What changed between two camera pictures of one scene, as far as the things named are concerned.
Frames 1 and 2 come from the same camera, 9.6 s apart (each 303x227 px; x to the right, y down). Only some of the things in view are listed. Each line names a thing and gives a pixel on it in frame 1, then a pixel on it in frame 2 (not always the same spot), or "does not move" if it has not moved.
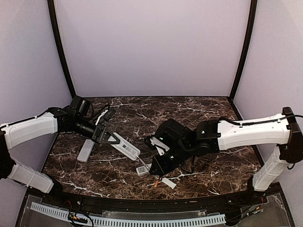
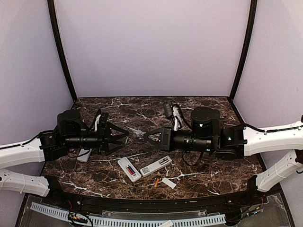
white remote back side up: [85, 150] does not move
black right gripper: [162, 169] → [165, 141]
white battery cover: [169, 183] does not move
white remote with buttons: [125, 147] → [126, 165]
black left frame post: [54, 21] does not move
